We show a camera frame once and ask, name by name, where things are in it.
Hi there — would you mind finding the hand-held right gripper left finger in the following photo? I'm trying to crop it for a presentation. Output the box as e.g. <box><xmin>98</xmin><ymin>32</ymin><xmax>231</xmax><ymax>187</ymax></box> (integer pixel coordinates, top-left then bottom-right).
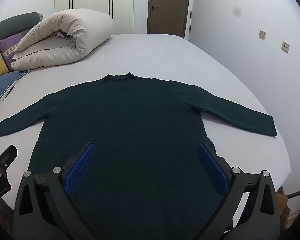
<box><xmin>12</xmin><ymin>142</ymin><xmax>98</xmax><ymax>240</ymax></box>

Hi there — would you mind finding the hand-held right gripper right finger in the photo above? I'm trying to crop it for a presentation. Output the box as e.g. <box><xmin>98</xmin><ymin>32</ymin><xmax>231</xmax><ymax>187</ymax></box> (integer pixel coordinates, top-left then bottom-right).
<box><xmin>194</xmin><ymin>142</ymin><xmax>282</xmax><ymax>240</ymax></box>

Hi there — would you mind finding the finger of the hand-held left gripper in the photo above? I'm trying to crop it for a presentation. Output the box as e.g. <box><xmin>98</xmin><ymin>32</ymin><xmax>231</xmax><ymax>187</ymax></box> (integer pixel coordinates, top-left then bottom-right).
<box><xmin>0</xmin><ymin>144</ymin><xmax>18</xmax><ymax>167</ymax></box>

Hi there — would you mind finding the dark green sweater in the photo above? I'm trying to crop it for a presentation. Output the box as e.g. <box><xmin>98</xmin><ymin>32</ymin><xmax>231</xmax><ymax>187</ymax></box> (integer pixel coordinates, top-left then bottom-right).
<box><xmin>0</xmin><ymin>72</ymin><xmax>277</xmax><ymax>240</ymax></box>

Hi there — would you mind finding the blue pillow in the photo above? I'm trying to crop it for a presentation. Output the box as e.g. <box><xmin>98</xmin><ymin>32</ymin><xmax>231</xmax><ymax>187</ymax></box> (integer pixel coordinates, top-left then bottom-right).
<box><xmin>0</xmin><ymin>70</ymin><xmax>31</xmax><ymax>115</ymax></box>

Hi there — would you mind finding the crumpled brown cloth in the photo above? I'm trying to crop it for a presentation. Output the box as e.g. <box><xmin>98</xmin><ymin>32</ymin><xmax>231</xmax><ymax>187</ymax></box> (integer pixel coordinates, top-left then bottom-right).
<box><xmin>276</xmin><ymin>192</ymin><xmax>290</xmax><ymax>228</ymax></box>

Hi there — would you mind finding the dark metal bar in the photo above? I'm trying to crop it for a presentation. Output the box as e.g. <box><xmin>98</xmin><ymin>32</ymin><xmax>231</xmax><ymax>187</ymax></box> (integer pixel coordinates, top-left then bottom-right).
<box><xmin>286</xmin><ymin>187</ymin><xmax>300</xmax><ymax>198</ymax></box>

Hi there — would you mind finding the purple patterned pillow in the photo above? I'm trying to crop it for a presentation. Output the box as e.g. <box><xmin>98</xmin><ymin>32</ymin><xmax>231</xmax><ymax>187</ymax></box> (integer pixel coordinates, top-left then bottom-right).
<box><xmin>0</xmin><ymin>31</ymin><xmax>28</xmax><ymax>72</ymax></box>

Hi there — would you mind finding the bed with white sheet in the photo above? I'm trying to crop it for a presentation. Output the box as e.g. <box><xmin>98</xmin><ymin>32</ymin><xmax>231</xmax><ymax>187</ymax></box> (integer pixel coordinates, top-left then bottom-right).
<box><xmin>0</xmin><ymin>33</ymin><xmax>292</xmax><ymax>240</ymax></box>

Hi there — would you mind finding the rolled beige duvet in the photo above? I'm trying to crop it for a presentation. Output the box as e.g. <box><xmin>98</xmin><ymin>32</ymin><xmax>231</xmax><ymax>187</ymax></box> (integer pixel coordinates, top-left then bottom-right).
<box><xmin>10</xmin><ymin>8</ymin><xmax>114</xmax><ymax>71</ymax></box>

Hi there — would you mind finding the grey padded headboard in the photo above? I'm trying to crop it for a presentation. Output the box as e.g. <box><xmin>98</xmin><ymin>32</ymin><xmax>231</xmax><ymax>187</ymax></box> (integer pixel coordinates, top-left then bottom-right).
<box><xmin>0</xmin><ymin>12</ymin><xmax>44</xmax><ymax>45</ymax></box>

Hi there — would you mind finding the brown door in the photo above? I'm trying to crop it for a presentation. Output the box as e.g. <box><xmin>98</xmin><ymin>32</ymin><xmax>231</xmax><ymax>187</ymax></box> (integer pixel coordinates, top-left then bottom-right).
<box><xmin>147</xmin><ymin>0</ymin><xmax>191</xmax><ymax>39</ymax></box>

